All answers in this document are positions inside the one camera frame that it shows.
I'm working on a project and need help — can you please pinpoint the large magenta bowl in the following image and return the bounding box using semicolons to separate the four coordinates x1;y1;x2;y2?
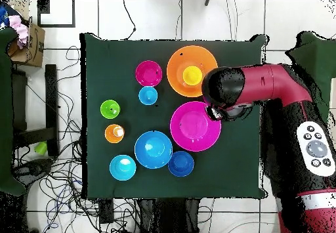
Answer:
169;100;222;153

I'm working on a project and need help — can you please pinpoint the yellow cup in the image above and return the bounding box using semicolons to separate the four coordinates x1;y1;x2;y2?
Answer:
182;65;203;87

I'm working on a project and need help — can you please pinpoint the large orange bowl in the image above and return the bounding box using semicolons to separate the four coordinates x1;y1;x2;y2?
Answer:
166;45;219;98

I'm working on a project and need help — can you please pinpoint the small dark blue bowl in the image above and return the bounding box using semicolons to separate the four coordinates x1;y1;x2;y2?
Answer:
167;150;196;178

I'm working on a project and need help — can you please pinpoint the blue cup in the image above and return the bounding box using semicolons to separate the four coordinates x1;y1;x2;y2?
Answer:
138;85;159;106

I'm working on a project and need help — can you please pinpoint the medium blue bowl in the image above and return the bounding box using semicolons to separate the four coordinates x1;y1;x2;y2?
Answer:
134;130;174;170

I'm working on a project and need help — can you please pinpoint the small crimson bowl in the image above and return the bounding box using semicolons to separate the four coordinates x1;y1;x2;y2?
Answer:
135;60;163;87

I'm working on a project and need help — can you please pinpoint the white box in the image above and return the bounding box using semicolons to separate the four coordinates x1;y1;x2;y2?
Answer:
329;77;336;118

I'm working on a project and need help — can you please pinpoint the green cup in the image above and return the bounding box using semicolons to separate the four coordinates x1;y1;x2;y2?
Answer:
100;99;121;120

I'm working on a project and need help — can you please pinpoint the orange cup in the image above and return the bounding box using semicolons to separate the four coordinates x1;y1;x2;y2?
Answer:
104;123;126;144

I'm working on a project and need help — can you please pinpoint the small light blue bowl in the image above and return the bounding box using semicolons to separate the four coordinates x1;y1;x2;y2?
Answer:
109;154;137;182

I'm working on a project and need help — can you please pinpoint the dark green table cloth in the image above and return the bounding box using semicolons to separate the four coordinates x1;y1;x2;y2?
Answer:
79;32;268;200

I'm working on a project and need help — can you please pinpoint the small green plastic object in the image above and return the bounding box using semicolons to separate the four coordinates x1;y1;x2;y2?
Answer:
34;141;48;156

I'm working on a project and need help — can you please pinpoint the cardboard box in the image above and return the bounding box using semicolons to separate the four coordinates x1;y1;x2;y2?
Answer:
7;20;46;68

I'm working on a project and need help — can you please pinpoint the black stand base with knob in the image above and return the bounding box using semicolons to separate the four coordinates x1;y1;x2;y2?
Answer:
12;158;54;185

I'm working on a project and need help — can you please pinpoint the pink cloth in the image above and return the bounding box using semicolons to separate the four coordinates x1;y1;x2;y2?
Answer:
9;14;29;50

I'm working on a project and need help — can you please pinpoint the black cable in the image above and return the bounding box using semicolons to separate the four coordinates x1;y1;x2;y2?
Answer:
122;0;137;41

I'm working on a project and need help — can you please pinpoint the tangle of black cables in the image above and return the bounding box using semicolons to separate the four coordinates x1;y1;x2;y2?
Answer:
12;45;142;233

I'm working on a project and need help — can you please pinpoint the black table frame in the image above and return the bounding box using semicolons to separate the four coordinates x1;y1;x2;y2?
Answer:
12;64;59;158

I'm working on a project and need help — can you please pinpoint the black square frame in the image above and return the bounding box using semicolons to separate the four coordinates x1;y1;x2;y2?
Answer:
37;0;76;28

